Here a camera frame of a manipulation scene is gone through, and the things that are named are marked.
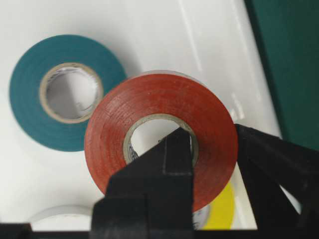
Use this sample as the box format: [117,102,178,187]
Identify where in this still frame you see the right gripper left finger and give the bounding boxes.
[90,128,194,239]

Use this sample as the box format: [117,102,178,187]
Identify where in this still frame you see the white tape roll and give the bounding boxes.
[29,205,92,231]

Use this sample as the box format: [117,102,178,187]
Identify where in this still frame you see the yellow tape roll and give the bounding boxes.
[201,183,235,230]

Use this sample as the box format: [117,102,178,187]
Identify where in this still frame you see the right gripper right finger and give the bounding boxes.
[235,124,319,229]

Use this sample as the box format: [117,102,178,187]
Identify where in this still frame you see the red tape roll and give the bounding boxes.
[84,72,238,211]

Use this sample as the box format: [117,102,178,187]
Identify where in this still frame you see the white rectangular plastic tray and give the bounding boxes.
[0,0,281,229]

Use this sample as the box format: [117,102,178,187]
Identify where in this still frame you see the green table cloth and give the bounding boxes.
[244,0,319,230]

